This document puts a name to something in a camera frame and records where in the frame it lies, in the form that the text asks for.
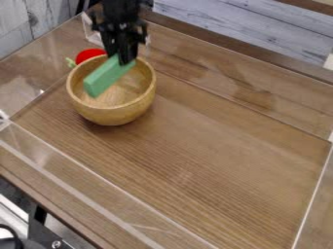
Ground red toy apple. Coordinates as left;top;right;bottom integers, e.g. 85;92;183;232
65;49;105;68

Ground clear acrylic stand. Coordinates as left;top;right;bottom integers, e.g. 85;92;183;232
80;13;104;47

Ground black cable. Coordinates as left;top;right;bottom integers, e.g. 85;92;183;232
0;223;24;249

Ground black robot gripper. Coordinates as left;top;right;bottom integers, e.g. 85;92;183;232
89;0;148;65

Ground green rectangular block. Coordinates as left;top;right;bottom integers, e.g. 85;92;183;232
82;55;135;98

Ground brown wooden bowl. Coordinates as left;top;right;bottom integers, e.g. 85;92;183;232
65;55;157;126

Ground black table leg bracket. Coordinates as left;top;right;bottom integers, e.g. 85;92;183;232
26;205;73;249

